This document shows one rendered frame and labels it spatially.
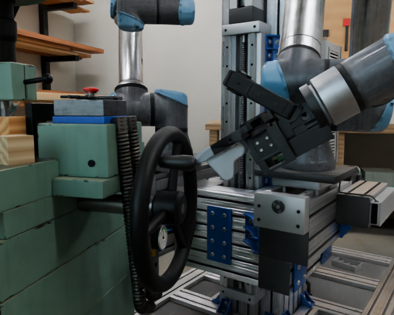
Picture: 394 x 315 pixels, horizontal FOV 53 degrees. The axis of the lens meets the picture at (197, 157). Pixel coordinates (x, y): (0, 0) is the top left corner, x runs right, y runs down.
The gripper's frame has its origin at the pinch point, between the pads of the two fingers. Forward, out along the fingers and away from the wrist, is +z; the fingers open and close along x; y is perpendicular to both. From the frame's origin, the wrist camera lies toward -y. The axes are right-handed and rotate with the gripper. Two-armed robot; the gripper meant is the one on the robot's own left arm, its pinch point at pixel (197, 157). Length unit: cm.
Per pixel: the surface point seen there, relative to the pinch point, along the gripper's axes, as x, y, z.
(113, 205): 2.5, 0.0, 19.0
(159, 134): -1.1, -6.2, 3.3
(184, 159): -3.6, -0.7, 0.8
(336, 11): 322, -57, -77
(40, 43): 234, -153, 145
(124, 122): 0.9, -11.2, 8.4
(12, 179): -13.6, -10.1, 21.7
